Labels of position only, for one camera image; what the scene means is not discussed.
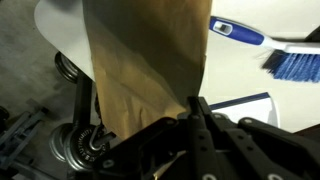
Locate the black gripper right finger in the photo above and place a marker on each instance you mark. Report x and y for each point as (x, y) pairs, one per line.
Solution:
(253, 150)

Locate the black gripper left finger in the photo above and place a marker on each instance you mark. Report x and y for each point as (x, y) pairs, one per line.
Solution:
(160, 146)

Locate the brown paper bag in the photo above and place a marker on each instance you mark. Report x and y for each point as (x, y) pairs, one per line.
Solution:
(143, 60)

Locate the grey weight plate stack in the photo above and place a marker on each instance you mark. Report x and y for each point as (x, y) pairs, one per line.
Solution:
(78, 146)
(66, 68)

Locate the black weight rack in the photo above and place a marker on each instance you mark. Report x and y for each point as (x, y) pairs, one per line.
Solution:
(82, 100)

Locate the blue white hand brush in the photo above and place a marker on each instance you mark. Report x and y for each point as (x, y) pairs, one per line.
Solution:
(243, 35)

